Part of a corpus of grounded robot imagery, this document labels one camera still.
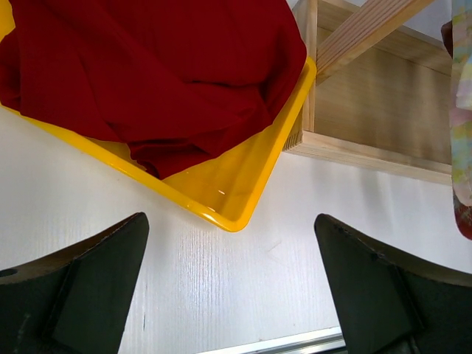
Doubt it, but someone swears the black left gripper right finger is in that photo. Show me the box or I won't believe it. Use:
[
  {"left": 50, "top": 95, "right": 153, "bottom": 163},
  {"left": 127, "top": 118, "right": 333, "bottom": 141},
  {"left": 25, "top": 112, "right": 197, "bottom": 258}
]
[{"left": 314, "top": 214, "right": 471, "bottom": 353}]

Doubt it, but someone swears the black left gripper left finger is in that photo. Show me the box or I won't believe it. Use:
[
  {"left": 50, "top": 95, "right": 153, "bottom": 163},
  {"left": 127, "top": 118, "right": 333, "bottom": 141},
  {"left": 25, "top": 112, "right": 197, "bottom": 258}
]
[{"left": 1, "top": 212, "right": 149, "bottom": 353}]

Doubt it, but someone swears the red skirt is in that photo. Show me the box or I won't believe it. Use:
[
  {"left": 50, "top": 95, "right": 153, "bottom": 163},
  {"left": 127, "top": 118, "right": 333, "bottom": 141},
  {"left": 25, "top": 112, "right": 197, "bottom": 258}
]
[{"left": 1, "top": 1, "right": 307, "bottom": 178}]

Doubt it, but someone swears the red plaid garment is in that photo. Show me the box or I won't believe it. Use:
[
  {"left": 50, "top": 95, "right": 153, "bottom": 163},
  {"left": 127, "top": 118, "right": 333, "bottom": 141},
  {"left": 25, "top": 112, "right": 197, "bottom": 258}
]
[{"left": 441, "top": 21, "right": 471, "bottom": 240}]

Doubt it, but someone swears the yellow plastic tray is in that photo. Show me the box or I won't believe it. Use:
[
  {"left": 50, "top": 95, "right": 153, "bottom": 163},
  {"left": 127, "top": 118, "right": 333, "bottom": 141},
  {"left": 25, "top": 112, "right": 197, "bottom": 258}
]
[{"left": 1, "top": 1, "right": 316, "bottom": 232}]

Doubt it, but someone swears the wooden clothes rack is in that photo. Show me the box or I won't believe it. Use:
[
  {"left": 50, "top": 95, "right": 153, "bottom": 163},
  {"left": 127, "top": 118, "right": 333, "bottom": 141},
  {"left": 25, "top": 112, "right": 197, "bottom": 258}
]
[{"left": 285, "top": 1, "right": 451, "bottom": 184}]

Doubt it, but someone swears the pastel floral garment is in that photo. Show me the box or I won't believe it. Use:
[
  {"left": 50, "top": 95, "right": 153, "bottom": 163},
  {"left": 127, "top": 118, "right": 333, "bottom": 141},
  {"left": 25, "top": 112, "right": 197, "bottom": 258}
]
[{"left": 449, "top": 1, "right": 471, "bottom": 207}]

